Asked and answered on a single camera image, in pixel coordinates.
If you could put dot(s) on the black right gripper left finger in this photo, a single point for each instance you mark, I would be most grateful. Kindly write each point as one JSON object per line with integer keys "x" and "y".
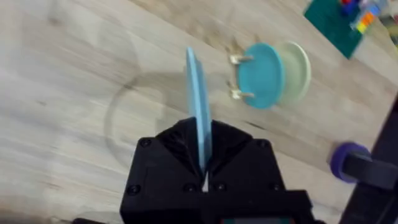
{"x": 164, "y": 168}

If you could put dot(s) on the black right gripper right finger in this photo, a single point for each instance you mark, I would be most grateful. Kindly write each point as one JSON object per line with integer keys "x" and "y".
{"x": 245, "y": 165}

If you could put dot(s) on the light blue plate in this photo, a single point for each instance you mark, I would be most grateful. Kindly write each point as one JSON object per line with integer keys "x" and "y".
{"x": 199, "y": 102}

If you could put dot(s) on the small wooden peg rack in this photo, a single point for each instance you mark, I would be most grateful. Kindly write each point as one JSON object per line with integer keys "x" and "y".
{"x": 241, "y": 58}

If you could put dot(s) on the teal plate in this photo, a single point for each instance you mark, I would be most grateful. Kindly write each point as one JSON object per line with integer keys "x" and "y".
{"x": 261, "y": 76}

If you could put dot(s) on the purple round knob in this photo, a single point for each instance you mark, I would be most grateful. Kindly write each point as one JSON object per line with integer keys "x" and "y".
{"x": 337, "y": 161}

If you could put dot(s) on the pale green plate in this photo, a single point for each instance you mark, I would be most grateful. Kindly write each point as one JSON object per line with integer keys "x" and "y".
{"x": 297, "y": 71}

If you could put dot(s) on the green board with toy blocks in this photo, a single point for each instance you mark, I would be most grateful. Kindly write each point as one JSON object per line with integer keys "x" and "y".
{"x": 332, "y": 21}

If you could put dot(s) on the black clamp bracket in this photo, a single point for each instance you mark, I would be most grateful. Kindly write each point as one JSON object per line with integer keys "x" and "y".
{"x": 373, "y": 186}

